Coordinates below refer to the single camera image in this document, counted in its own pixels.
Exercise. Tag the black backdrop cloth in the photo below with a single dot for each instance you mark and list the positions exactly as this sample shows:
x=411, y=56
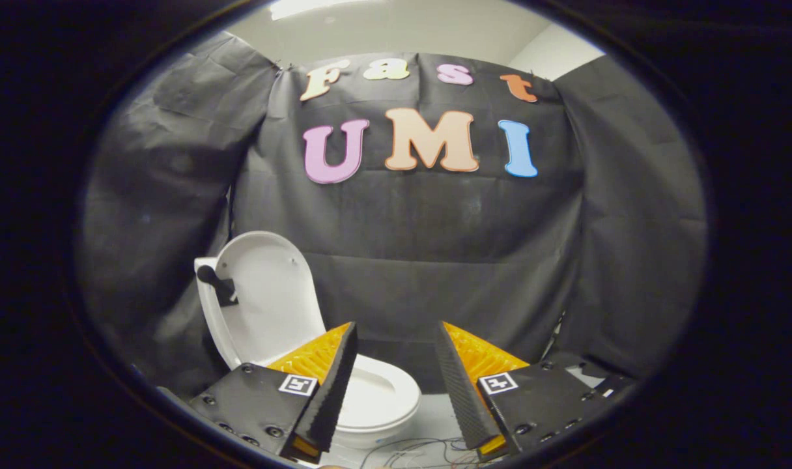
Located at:
x=435, y=228

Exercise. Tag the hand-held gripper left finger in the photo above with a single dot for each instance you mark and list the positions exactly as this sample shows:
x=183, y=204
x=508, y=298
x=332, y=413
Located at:
x=334, y=391

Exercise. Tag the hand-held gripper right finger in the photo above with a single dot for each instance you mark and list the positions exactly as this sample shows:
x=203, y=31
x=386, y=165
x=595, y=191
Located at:
x=461, y=397

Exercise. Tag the white toilet seat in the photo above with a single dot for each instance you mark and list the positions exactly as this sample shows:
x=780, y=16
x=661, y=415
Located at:
x=404, y=391

